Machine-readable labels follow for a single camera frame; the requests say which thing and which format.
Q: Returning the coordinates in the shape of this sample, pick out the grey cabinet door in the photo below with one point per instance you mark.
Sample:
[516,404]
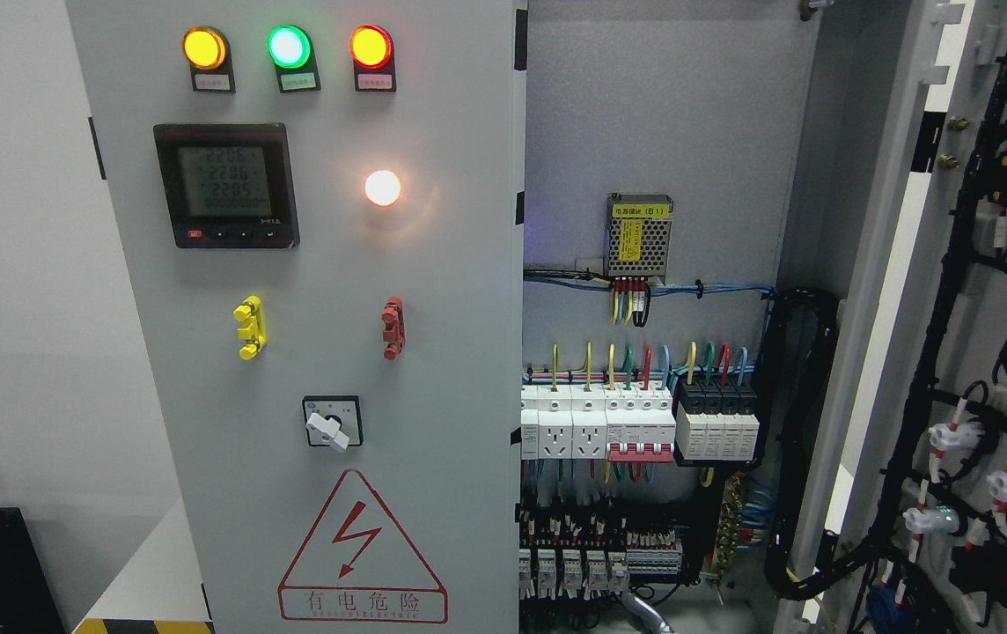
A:
[447,116]
[904,173]

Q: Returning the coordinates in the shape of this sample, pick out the red test terminal block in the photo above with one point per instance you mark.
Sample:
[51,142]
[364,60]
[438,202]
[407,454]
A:
[394,333]

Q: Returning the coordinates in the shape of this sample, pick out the white double socket module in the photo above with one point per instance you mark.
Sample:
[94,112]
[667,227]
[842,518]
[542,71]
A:
[571,425]

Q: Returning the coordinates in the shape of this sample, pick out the perforated metal power supply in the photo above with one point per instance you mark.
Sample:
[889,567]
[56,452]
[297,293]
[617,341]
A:
[638,234]

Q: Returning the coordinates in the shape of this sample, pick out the white glowing indicator lamp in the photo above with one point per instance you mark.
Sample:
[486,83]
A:
[383,187]

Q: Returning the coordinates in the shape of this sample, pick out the black white surge protector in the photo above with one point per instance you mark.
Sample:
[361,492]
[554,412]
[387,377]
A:
[716,424]

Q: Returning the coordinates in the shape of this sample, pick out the lower relay terminal row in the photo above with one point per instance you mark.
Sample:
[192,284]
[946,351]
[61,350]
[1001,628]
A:
[573,552]

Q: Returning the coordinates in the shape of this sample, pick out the yellow test terminal block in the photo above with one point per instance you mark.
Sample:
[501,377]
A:
[251,329]

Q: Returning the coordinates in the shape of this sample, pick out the red electric hazard sticker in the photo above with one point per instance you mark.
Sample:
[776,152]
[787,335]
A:
[357,564]

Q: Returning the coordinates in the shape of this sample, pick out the red indicator lamp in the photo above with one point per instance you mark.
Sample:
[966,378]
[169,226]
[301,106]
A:
[371,47]

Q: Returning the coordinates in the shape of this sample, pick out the black digital power meter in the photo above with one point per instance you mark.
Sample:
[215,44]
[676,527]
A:
[228,185]

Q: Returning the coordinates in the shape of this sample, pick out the brass ground bar right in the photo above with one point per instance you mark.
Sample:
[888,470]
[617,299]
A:
[729,527]

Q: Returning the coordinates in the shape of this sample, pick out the green indicator lamp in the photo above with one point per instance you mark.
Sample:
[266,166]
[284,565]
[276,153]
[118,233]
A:
[288,46]

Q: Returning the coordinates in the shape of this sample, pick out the yellow indicator lamp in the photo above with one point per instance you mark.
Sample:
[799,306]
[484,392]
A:
[204,47]

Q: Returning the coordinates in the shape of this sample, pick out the red handle circuit breaker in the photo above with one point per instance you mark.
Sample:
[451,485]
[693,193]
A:
[640,427]

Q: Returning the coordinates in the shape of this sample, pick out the white rotary selector switch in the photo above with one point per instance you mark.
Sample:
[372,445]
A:
[333,421]

